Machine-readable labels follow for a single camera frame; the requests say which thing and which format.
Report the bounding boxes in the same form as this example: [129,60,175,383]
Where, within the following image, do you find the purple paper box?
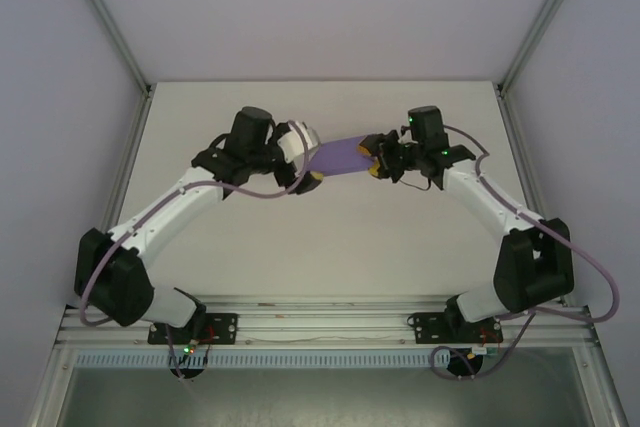
[305,134,374,182]

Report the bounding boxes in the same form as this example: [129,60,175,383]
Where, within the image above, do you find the grey metal sheet panel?
[57,365,594,427]

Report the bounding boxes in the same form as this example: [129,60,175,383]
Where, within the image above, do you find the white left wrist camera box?
[277,119,321,164]

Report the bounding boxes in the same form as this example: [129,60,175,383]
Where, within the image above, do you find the aluminium table side rail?
[494,86,571,306]
[79,86,154,309]

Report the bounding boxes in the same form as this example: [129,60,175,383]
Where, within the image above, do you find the aluminium mounting rail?
[54,299,599,348]

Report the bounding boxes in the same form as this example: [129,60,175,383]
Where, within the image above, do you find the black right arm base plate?
[407,311,501,346]

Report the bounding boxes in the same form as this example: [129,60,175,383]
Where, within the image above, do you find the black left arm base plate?
[147,313,239,346]

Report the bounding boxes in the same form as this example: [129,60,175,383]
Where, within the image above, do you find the grey slotted cable duct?
[74,351,451,369]

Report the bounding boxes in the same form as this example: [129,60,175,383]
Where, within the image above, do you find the aluminium frame post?
[59,0,154,98]
[497,0,594,97]

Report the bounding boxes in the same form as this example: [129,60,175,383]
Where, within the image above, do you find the black round cable grommet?
[444,348,484,381]
[169,365,206,381]

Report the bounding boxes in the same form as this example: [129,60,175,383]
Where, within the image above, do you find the aluminium lower frame bar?
[574,346,629,427]
[27,346,76,427]

